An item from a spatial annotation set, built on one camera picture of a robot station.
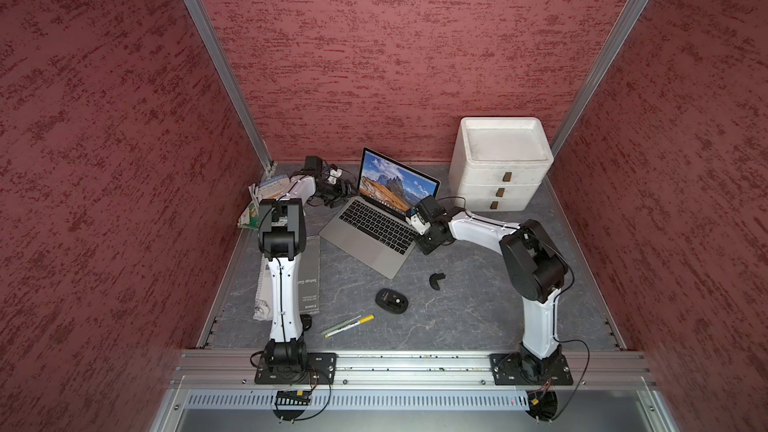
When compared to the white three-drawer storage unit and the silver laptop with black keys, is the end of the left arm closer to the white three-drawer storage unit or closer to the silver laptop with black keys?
the silver laptop with black keys

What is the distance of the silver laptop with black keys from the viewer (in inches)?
37.2

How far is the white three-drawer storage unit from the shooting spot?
911 mm

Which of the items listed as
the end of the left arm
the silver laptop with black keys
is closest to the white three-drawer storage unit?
the silver laptop with black keys

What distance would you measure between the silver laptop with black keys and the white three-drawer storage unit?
5.4 inches
